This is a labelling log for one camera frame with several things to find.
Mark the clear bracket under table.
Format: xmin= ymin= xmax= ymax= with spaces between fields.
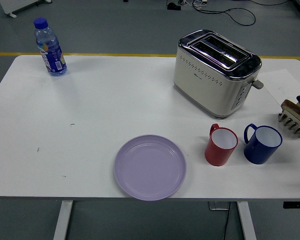
xmin=207 ymin=201 xmax=231 ymax=211

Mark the black cable under table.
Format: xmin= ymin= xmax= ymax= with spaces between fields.
xmin=221 ymin=201 xmax=232 ymax=240

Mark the white table leg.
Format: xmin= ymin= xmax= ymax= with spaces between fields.
xmin=236 ymin=201 xmax=258 ymax=240
xmin=52 ymin=200 xmax=74 ymax=240

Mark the blue mug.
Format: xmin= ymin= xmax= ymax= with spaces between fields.
xmin=243 ymin=123 xmax=283 ymax=165

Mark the black floor cable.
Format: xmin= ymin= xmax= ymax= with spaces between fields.
xmin=192 ymin=2 xmax=256 ymax=26

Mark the bread slice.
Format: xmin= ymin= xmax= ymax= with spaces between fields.
xmin=281 ymin=99 xmax=300 ymax=127

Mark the blue-capped water bottle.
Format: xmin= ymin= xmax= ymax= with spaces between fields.
xmin=33 ymin=17 xmax=68 ymax=77

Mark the red mug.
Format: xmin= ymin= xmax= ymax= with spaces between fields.
xmin=204 ymin=123 xmax=239 ymax=167

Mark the white cable bundle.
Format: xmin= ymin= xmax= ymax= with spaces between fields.
xmin=178 ymin=0 xmax=208 ymax=10

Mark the purple plate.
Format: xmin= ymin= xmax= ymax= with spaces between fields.
xmin=114 ymin=134 xmax=187 ymax=202

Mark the metal toast rack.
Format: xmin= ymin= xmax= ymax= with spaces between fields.
xmin=277 ymin=112 xmax=300 ymax=140

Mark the cream and chrome toaster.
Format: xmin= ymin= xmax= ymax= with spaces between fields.
xmin=173 ymin=29 xmax=265 ymax=120

